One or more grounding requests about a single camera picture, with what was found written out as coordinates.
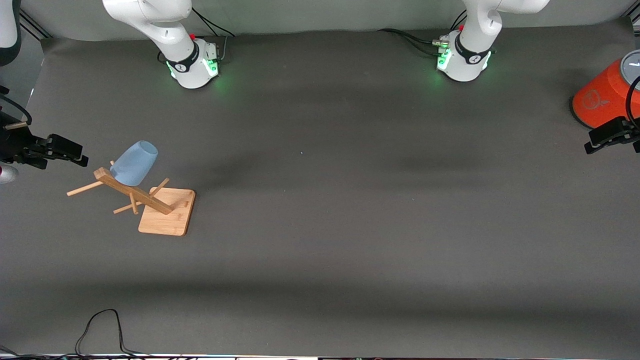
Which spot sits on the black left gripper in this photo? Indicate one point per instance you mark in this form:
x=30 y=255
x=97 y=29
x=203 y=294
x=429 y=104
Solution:
x=631 y=134

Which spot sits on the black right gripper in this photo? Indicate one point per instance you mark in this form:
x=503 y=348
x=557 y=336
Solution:
x=12 y=145

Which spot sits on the light blue plastic cup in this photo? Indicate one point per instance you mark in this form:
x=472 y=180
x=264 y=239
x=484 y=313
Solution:
x=134 y=162

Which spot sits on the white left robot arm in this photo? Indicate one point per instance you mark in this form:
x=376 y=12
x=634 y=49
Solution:
x=472 y=45

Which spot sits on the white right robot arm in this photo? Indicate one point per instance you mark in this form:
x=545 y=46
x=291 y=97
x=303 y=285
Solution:
x=170 y=30

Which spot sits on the orange cylindrical can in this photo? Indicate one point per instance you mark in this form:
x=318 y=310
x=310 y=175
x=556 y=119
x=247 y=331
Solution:
x=602 y=95

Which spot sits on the wooden mug rack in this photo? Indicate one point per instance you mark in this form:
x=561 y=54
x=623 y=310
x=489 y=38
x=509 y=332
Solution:
x=165 y=215

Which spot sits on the aluminium frame rail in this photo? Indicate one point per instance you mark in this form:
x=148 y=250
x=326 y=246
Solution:
x=635 y=20
x=35 y=26

